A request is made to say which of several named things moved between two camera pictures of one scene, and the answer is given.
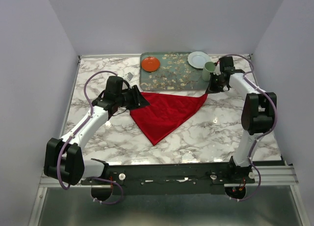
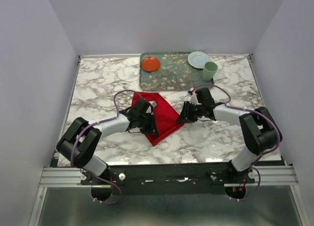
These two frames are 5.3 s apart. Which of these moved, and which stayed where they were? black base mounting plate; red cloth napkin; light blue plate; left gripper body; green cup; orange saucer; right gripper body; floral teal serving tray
Moved: left gripper body; red cloth napkin; right gripper body
Stayed: light blue plate; black base mounting plate; green cup; floral teal serving tray; orange saucer
